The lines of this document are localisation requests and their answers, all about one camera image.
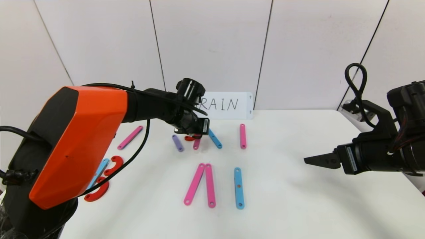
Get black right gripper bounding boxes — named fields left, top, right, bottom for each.
left=303, top=139, right=393, bottom=175

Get light blue three-hole bar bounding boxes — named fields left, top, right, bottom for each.
left=234, top=167, right=245, bottom=210
left=87, top=158, right=110, bottom=190
left=209, top=129, right=223, bottom=149

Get white sign reading BRAIN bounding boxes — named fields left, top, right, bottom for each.
left=199, top=92, right=254, bottom=120

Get purple short bar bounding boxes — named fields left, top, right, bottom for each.
left=172, top=134, right=184, bottom=152

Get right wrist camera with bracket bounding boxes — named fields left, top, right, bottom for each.
left=342, top=100, right=399, bottom=143

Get black looped right arm cable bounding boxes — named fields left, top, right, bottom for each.
left=345, top=63, right=377, bottom=128

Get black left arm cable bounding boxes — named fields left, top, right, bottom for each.
left=0, top=119, right=150, bottom=197

